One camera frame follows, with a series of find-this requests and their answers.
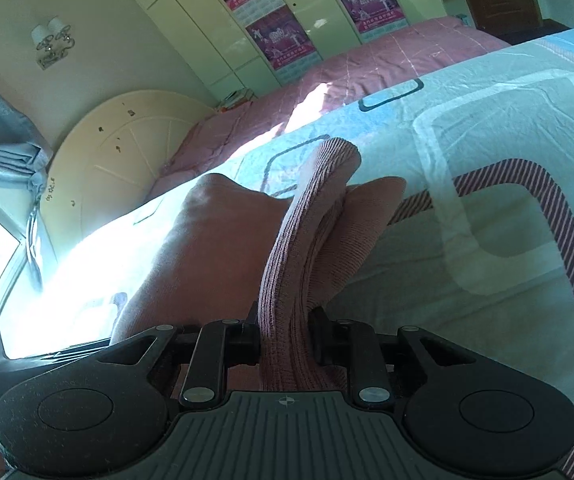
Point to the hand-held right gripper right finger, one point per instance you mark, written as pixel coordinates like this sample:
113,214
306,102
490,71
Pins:
323,340

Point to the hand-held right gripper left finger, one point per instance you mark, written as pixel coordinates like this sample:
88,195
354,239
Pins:
247,337

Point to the pink sweatshirt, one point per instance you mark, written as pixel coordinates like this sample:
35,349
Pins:
207,240

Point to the cream round headboard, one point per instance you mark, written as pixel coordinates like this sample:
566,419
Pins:
112,160

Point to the grey curtain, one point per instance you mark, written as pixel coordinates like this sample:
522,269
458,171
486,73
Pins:
2,135

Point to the light blue patterned bed sheet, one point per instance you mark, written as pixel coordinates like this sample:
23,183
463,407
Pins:
492,160

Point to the pink bed cover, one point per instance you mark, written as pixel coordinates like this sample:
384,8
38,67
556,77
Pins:
367,60

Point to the cream glossy wardrobe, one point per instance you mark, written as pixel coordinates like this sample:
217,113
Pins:
187,40

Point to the wall lamp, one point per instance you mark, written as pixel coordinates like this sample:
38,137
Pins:
53,42

